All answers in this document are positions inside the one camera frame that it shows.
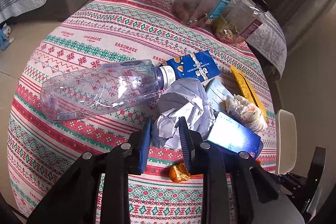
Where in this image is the dark blue tissue box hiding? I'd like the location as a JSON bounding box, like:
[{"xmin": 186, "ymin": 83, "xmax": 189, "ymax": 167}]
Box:
[{"xmin": 207, "ymin": 111, "xmax": 263, "ymax": 159}]

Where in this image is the grey quilted bed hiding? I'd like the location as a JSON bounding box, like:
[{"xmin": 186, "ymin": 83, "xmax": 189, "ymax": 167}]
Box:
[{"xmin": 154, "ymin": 0, "xmax": 288, "ymax": 71}]

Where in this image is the blue stuffed toy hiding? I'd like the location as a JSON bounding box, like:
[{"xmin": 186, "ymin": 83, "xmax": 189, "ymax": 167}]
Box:
[{"xmin": 0, "ymin": 23, "xmax": 15, "ymax": 51}]

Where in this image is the white paper ball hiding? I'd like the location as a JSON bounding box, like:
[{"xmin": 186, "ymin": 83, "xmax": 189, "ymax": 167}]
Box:
[{"xmin": 151, "ymin": 78, "xmax": 215, "ymax": 150}]

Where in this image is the blue almond biscuit box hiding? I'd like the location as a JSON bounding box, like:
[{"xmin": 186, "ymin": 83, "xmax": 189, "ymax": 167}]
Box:
[{"xmin": 162, "ymin": 51, "xmax": 220, "ymax": 83}]

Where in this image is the yellow snack packet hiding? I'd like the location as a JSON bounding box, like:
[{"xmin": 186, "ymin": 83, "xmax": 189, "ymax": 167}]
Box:
[{"xmin": 230, "ymin": 65, "xmax": 267, "ymax": 121}]

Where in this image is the stained tissue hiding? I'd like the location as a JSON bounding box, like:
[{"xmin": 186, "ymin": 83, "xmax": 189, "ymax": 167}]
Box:
[{"xmin": 225, "ymin": 95, "xmax": 268, "ymax": 132}]

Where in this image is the patterned tablecloth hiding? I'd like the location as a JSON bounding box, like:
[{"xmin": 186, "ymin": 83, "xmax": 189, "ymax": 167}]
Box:
[{"xmin": 6, "ymin": 0, "xmax": 277, "ymax": 224}]

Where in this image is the light blue small box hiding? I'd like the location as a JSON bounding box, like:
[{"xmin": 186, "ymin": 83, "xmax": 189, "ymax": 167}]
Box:
[{"xmin": 205, "ymin": 79, "xmax": 234, "ymax": 111}]

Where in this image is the white trash bin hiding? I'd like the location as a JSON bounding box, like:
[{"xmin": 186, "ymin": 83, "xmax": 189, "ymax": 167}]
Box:
[{"xmin": 275, "ymin": 109, "xmax": 297, "ymax": 175}]

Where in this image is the clear plastic bottle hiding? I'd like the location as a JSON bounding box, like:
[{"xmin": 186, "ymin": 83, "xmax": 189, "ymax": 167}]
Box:
[{"xmin": 40, "ymin": 60, "xmax": 176, "ymax": 122}]

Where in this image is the right black-lid nut jar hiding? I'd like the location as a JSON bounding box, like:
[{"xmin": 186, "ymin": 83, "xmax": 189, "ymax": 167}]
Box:
[{"xmin": 210, "ymin": 0, "xmax": 269, "ymax": 46}]

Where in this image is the orange peel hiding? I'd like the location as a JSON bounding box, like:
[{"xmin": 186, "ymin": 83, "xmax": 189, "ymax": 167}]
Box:
[{"xmin": 169, "ymin": 162, "xmax": 203, "ymax": 183}]

